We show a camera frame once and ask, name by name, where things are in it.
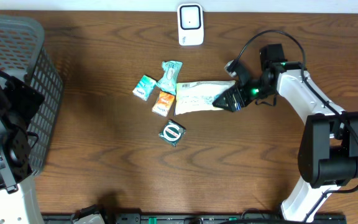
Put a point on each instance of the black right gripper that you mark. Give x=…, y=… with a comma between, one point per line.
x=237, y=90

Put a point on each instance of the yellow chips snack bag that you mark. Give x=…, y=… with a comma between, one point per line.
x=199, y=96

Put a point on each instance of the teal wrapper packet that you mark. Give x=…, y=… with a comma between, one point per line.
x=168, y=83

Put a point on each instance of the orange tissue pack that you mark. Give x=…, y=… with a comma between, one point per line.
x=163, y=104

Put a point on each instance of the dark green round-logo packet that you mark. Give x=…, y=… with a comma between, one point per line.
x=172, y=133

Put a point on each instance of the teal tissue pack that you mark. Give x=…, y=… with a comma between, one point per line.
x=145, y=87

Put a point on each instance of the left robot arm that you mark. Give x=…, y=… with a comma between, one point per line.
x=19, y=103

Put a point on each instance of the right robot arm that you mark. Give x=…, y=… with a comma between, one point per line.
x=328, y=154

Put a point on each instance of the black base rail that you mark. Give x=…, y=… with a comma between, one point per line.
x=98, y=214

